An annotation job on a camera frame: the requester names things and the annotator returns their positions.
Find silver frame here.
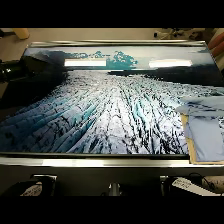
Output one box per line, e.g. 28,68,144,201
0,39,224,197

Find black cable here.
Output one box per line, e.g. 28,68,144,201
187,172,218,192

